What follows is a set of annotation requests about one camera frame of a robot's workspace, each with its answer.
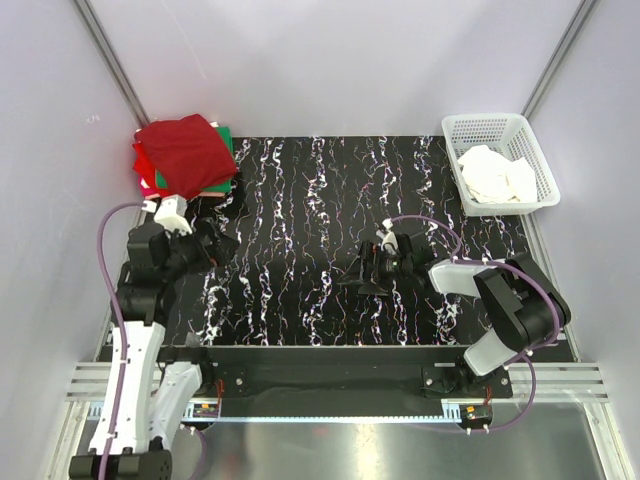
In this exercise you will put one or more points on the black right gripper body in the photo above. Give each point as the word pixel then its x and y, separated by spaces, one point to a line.
pixel 373 267

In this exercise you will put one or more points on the dark red t-shirt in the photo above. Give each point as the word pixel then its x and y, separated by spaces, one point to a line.
pixel 163 139

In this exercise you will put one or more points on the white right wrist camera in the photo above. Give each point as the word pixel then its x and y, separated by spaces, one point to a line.
pixel 387 237

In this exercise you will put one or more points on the white plastic basket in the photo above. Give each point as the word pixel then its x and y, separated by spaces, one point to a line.
pixel 510 135

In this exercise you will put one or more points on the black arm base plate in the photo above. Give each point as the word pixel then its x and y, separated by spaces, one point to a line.
pixel 353 381

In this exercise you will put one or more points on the white crumpled t-shirt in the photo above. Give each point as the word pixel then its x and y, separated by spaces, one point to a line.
pixel 491 178

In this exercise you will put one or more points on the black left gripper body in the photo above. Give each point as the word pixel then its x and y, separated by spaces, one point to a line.
pixel 213 241

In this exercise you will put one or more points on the aluminium frame post right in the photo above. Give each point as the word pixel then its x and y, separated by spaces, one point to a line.
pixel 565 44

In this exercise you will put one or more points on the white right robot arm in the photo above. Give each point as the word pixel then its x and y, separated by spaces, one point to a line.
pixel 525 309

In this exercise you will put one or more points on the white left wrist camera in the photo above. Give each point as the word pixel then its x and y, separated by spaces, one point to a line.
pixel 170 214

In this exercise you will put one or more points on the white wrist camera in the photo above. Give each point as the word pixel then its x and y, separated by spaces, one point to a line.
pixel 387 237
pixel 170 214

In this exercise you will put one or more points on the red folded t-shirt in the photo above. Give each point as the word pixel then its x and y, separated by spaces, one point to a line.
pixel 143 166

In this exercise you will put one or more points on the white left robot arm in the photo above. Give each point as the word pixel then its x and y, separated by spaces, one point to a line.
pixel 139 420

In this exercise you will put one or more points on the aluminium frame post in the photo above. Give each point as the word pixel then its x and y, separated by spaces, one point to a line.
pixel 565 44
pixel 108 54

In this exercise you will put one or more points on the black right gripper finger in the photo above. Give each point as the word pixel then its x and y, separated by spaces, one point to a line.
pixel 369 288
pixel 358 273

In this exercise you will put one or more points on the aluminium frame post left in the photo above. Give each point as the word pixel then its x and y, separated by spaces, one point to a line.
pixel 108 54

